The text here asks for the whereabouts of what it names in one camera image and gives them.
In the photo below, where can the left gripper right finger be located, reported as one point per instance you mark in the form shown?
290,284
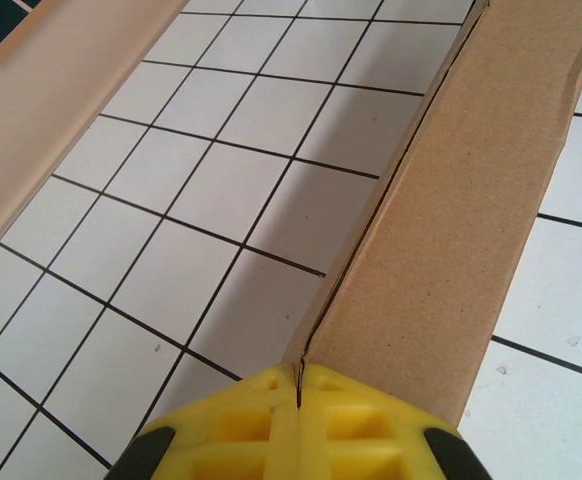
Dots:
361,425

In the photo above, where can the small clear crumb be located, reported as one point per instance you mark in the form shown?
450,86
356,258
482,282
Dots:
501,370
574,341

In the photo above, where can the brown cardboard box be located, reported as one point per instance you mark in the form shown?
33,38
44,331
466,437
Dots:
451,225

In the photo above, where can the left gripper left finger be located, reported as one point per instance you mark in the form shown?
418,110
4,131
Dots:
241,425

